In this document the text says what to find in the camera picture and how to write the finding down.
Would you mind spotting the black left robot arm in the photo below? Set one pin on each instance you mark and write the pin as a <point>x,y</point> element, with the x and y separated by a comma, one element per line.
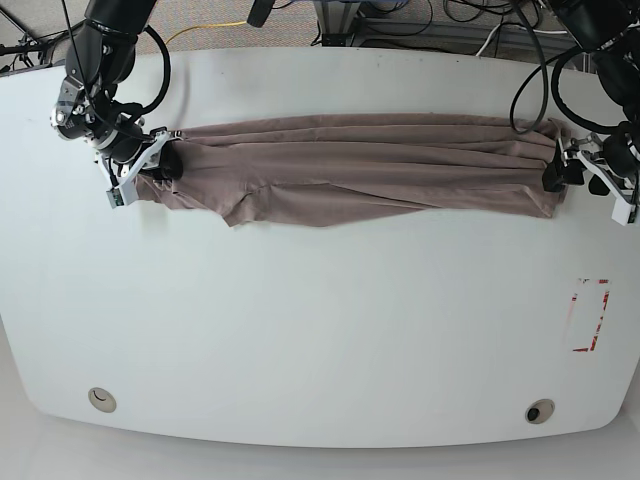
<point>607,31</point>

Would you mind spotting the aluminium frame base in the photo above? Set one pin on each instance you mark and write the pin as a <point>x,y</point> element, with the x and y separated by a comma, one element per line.
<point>353,23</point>

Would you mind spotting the red tape rectangle marking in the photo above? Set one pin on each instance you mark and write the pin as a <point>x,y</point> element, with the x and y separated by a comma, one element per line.
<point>586,315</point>

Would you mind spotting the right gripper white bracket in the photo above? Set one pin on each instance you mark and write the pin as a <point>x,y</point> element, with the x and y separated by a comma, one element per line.
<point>122,158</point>

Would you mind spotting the left table cable grommet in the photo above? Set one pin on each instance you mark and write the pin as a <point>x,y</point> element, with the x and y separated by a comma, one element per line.
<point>102,400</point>

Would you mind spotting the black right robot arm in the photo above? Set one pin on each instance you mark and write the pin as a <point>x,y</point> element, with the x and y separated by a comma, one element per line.
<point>101,56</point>

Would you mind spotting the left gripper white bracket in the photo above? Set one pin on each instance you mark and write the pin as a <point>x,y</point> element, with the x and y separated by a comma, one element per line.
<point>612,160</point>

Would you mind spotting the black tripod stand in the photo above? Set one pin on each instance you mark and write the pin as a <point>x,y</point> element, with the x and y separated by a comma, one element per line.
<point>31,33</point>

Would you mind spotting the mauve pink T-shirt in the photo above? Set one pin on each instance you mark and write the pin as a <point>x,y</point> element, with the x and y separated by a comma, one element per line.
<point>326,170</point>

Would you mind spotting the right table cable grommet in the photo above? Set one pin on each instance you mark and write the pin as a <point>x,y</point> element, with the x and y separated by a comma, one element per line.
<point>540,411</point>

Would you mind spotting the table cable grommet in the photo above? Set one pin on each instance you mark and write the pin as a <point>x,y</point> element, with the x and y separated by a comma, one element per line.
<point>102,400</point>
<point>540,411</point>

